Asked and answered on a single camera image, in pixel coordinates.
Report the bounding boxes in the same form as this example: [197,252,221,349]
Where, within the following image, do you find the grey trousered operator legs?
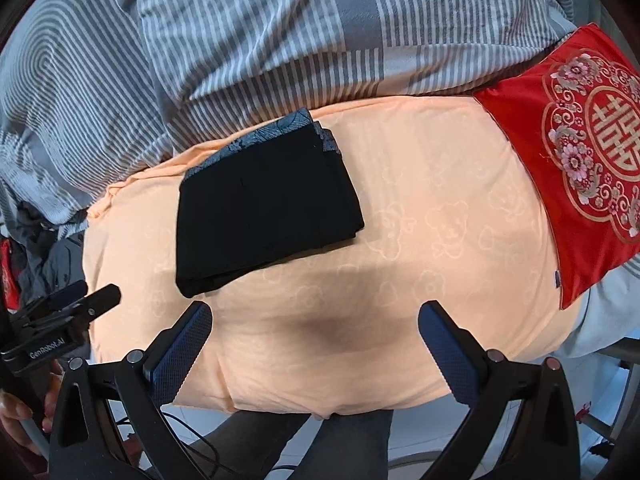
[190,410,394,479]

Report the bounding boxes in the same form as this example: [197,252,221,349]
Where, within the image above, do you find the black cable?
[114,408,302,480]

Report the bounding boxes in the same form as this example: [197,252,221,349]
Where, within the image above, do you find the peach orange bed blanket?
[81,94,584,421]

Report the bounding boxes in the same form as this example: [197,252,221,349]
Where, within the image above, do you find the black pants blue floral trim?
[176,108,364,298]

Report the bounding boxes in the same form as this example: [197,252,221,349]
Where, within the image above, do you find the red embroidered pillow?
[474,24,639,309]

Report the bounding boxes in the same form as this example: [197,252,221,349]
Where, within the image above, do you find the grey button jacket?
[12,202,85,307]

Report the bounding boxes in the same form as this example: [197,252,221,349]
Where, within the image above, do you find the operator left hand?
[1,361,64,456]

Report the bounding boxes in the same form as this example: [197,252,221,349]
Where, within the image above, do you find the grey white striped duvet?
[1,0,574,238]

